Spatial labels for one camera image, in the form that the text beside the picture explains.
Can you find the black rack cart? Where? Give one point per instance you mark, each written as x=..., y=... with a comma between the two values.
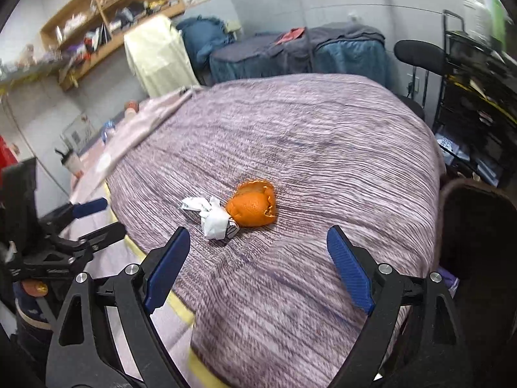
x=476, y=89

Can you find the green bottle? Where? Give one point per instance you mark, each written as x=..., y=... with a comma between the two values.
x=499, y=16

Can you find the black round stool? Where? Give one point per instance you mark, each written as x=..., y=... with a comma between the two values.
x=420, y=56

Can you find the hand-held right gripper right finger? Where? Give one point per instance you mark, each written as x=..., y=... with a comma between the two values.
x=349, y=266

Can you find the cup with straw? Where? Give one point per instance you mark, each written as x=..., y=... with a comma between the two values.
x=72, y=163

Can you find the orange peel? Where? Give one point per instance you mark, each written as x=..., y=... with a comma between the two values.
x=250, y=210

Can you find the pink blanket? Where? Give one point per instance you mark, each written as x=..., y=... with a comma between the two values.
x=133, y=125

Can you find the red cloth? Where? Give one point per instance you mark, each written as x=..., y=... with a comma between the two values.
x=291, y=35

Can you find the pale yellow sheet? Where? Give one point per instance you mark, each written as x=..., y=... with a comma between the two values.
x=179, y=305

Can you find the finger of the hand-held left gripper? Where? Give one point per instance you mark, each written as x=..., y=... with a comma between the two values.
x=89, y=207
x=109, y=232

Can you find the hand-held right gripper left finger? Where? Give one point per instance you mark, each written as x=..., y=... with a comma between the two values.
x=167, y=266

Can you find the black chair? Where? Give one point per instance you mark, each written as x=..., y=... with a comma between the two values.
x=476, y=250

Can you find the grey blanket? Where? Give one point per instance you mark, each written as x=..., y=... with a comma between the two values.
x=262, y=48

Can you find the pale yellow hanging cloth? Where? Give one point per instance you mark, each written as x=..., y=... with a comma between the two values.
x=157, y=56

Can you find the blue cloth pile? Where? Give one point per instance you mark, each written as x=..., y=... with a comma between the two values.
x=202, y=36

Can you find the clear plastic container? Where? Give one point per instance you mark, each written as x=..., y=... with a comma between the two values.
x=76, y=129

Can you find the massage bed with blue skirt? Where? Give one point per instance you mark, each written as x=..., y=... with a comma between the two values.
x=347, y=60

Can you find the white tissue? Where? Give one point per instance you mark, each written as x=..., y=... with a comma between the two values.
x=214, y=220

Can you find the red box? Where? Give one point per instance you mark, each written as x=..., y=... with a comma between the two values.
x=6, y=151

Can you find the wall outlet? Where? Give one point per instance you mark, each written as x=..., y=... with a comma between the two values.
x=412, y=85

